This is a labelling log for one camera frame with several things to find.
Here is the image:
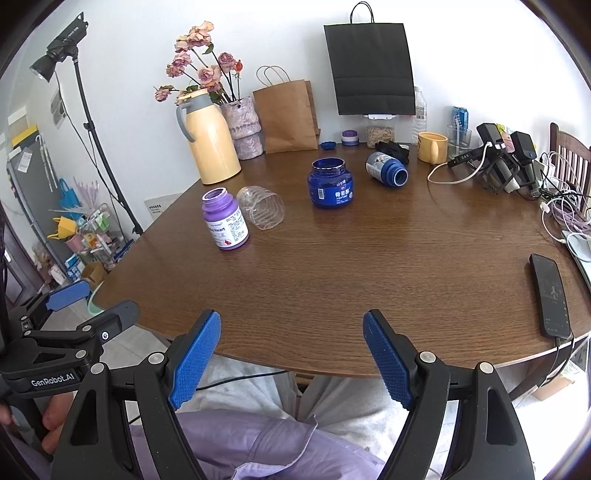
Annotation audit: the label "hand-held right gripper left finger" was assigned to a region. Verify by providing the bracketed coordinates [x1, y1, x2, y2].
[50, 310, 222, 480]

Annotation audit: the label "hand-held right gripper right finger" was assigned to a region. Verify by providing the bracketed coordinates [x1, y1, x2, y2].
[362, 309, 539, 480]

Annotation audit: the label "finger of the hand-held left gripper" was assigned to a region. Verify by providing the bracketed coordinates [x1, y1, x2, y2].
[18, 279, 92, 335]
[9, 300, 141, 370]

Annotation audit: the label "clear ribbed plastic cup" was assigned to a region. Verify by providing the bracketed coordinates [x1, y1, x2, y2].
[237, 185, 286, 230]

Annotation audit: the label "person's left hand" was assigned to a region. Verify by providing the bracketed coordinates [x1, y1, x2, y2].
[39, 393, 75, 455]

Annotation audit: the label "cluttered storage rack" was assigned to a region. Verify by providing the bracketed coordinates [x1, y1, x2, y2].
[46, 203, 134, 278]

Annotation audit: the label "lilac shirt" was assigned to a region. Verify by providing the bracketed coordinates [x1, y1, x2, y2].
[129, 408, 386, 480]

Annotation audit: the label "blue tote bag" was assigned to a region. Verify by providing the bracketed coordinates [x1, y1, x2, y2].
[58, 178, 84, 208]

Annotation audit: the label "grey refrigerator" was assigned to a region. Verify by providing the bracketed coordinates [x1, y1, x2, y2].
[7, 138, 63, 278]

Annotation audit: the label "purple plastic bottle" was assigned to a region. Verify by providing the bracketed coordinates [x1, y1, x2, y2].
[202, 187, 250, 251]

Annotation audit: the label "cardboard box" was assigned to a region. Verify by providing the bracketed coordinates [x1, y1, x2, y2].
[531, 374, 575, 400]

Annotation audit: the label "black light stand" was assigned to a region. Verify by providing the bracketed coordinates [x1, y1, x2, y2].
[71, 55, 144, 236]

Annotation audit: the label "black smartphone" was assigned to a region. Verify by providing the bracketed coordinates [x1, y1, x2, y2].
[529, 253, 573, 339]

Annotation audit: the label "blue glass jar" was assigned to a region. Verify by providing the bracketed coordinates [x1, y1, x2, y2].
[307, 158, 355, 209]

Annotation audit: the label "blue bottle with label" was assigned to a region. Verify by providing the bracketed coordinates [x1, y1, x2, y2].
[366, 151, 409, 188]

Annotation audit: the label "yellow thermos jug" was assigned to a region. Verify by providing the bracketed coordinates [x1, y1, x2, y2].
[175, 89, 242, 185]

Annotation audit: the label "black cloth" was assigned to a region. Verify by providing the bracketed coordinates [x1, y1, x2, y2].
[375, 141, 411, 164]

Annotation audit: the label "black stick with display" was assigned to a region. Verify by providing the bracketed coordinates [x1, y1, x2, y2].
[447, 148, 485, 168]

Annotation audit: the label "yellow mug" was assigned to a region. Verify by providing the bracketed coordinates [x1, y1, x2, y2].
[418, 131, 450, 164]

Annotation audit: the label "white flat device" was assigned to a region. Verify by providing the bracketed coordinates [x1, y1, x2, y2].
[561, 231, 591, 275]

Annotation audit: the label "pink textured vase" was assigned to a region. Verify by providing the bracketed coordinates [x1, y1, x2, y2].
[220, 97, 265, 161]

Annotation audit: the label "clear drinking glass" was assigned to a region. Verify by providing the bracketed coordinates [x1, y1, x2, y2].
[447, 124, 472, 160]

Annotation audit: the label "glass jar of oats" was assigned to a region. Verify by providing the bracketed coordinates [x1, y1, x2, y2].
[365, 113, 397, 148]

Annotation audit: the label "clear water bottle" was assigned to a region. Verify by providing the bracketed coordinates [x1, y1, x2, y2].
[412, 86, 428, 145]

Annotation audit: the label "black charging device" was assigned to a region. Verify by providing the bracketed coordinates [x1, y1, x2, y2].
[510, 131, 541, 197]
[475, 122, 518, 195]

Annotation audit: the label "black studio light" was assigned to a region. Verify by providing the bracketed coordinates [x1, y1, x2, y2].
[28, 13, 89, 83]

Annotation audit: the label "dried pink roses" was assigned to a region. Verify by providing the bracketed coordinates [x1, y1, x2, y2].
[154, 21, 243, 104]

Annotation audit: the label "brown paper bag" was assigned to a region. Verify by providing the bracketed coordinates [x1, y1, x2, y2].
[252, 65, 320, 154]

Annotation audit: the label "wooden chair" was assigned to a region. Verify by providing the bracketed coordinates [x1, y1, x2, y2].
[549, 122, 591, 195]

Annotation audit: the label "black paper bag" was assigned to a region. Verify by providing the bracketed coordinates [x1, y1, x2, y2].
[323, 1, 416, 116]

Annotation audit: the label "black phone cable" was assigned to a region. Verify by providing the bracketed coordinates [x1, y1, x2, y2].
[549, 335, 578, 384]

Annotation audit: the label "white cable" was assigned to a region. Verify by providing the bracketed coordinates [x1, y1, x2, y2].
[427, 143, 490, 185]

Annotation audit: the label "tangle of cables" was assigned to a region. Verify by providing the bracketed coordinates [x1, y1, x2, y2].
[538, 152, 591, 241]

